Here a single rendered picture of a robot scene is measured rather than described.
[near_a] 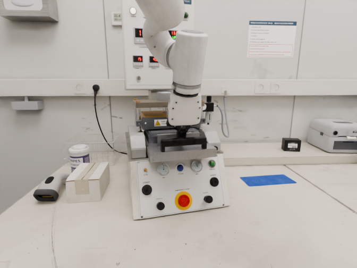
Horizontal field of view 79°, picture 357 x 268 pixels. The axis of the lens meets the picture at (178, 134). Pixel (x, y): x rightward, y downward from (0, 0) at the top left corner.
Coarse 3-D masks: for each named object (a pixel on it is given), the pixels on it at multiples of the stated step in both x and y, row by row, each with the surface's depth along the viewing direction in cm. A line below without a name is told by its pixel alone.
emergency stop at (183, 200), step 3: (183, 195) 73; (186, 195) 73; (180, 198) 72; (183, 198) 73; (186, 198) 73; (180, 201) 72; (183, 201) 72; (186, 201) 73; (189, 201) 73; (180, 204) 72; (183, 204) 72; (186, 204) 72
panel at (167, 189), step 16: (144, 160) 73; (176, 160) 76; (192, 160) 77; (208, 160) 79; (144, 176) 72; (160, 176) 73; (176, 176) 75; (192, 176) 76; (208, 176) 77; (160, 192) 72; (176, 192) 73; (192, 192) 75; (208, 192) 76; (144, 208) 70; (176, 208) 72; (192, 208) 73; (208, 208) 75
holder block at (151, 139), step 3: (144, 132) 88; (147, 132) 83; (144, 135) 89; (147, 135) 79; (201, 135) 81; (147, 138) 80; (150, 138) 76; (153, 138) 77; (156, 138) 77; (150, 141) 77; (153, 141) 77; (156, 141) 77
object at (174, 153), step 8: (144, 136) 88; (160, 136) 73; (168, 136) 73; (192, 136) 76; (152, 144) 76; (208, 144) 76; (152, 152) 67; (160, 152) 67; (168, 152) 67; (176, 152) 68; (184, 152) 68; (192, 152) 69; (200, 152) 70; (208, 152) 71; (216, 152) 71; (152, 160) 66; (160, 160) 67; (168, 160) 68
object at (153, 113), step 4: (164, 108) 90; (144, 112) 93; (148, 112) 93; (152, 112) 93; (156, 112) 93; (160, 112) 93; (164, 112) 91; (144, 116) 82; (148, 116) 82; (152, 116) 82; (156, 116) 83
